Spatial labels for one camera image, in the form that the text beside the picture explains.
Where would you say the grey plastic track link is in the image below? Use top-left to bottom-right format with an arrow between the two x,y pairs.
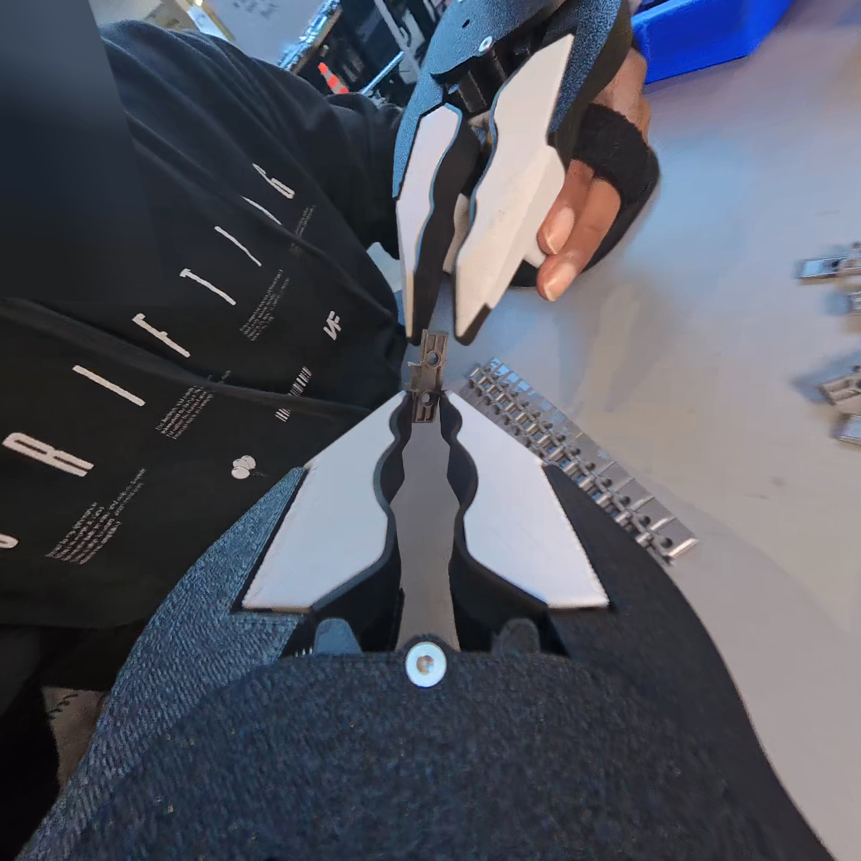
408,330 -> 450,425

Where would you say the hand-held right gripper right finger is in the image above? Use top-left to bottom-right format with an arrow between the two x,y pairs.
440,391 -> 609,610

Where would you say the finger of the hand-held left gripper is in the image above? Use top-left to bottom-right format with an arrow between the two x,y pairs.
451,31 -> 578,346
394,104 -> 466,345

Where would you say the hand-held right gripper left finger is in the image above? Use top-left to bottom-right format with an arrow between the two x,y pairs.
242,391 -> 413,612

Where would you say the pile of grey track links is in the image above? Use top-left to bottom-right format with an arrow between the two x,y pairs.
794,242 -> 861,448

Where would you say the person's black hooded sweater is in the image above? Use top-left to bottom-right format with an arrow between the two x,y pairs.
0,20 -> 413,694

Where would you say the blue plastic bin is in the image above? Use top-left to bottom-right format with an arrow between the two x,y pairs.
632,0 -> 795,85

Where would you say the person's left hand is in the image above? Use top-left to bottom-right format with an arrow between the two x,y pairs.
537,47 -> 661,302

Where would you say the grey desk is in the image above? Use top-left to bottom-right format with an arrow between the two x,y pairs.
366,20 -> 861,861

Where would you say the assembled grey track chain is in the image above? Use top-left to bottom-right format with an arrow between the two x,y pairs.
459,358 -> 699,566

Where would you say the person's left forearm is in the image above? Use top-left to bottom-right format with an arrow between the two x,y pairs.
323,91 -> 408,253

